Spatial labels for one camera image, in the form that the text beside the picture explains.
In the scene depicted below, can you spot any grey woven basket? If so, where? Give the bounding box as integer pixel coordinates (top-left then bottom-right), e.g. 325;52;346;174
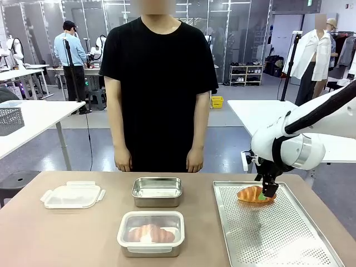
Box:
0;107;26;137

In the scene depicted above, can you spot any person's left forearm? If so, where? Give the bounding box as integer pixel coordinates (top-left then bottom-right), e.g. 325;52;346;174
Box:
191;90;211;152

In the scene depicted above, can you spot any white background desk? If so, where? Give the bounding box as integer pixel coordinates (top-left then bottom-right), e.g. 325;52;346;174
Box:
0;63;55;100

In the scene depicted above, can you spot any black round stool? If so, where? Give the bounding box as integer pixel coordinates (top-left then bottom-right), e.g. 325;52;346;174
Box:
0;170;42;208

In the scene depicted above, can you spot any person's left hand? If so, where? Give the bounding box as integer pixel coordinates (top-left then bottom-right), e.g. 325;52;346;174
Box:
185;149;205;174

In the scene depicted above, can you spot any black bag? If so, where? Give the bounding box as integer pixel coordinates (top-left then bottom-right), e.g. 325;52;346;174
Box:
263;55;285;78

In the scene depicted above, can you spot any yellow plastic crate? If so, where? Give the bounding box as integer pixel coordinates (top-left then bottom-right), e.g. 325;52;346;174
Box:
210;96;225;109

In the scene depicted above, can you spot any hanging grey garment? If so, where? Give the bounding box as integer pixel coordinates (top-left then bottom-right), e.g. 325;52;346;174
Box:
335;35;356;70

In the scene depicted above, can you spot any black wire cart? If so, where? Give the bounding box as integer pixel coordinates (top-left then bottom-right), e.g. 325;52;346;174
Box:
323;80;350;95

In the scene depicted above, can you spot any large white side table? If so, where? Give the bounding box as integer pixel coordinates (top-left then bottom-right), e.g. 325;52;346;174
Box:
227;99;356;164

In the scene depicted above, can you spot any black tripod pole white top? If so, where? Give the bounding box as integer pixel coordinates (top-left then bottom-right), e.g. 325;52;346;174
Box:
280;31;303;102

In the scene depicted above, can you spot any clear plastic container lid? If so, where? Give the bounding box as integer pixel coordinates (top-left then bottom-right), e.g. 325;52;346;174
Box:
39;180;107;210
116;210;186;249

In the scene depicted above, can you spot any person in black t-shirt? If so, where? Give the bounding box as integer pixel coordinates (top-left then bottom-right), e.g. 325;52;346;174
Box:
98;16;219;174

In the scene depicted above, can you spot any perforated metal baking tray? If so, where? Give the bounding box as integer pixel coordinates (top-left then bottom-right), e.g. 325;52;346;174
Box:
212;180;346;267

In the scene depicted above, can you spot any croissant bread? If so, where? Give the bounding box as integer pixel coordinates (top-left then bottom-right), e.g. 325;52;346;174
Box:
236;185;278;206
127;223;176;244

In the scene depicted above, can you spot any mannequin with beige hat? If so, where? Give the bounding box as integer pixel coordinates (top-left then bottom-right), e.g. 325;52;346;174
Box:
325;17;339;71

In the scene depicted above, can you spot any mannequin in white shirt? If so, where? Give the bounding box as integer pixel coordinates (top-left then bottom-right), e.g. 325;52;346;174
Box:
283;13;333;107

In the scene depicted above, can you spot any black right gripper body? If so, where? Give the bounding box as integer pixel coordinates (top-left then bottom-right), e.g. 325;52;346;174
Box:
256;156;282;185

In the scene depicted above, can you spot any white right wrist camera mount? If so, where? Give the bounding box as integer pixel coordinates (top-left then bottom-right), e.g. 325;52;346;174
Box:
240;150;261;172

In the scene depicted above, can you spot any white shoe rack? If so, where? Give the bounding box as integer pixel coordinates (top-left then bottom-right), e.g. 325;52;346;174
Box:
229;64;264;87

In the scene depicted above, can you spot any person's right hand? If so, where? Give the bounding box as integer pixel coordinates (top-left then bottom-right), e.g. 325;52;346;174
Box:
113;147;133;172

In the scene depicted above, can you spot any empty steel container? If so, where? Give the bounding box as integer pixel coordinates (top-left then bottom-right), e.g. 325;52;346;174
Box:
131;176;183;208

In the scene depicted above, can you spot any black cable sleeve right arm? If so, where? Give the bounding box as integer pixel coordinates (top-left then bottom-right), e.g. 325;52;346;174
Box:
284;80;356;136

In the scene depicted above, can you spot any grey plastic step stool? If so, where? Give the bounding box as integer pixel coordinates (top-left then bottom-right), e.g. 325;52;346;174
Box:
87;88;107;112

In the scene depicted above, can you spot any man in blue shirt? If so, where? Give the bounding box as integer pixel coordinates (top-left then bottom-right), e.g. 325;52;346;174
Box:
53;20;93;115

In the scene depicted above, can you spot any person's right forearm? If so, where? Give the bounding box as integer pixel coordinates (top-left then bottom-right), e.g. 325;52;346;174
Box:
106;76;131;151

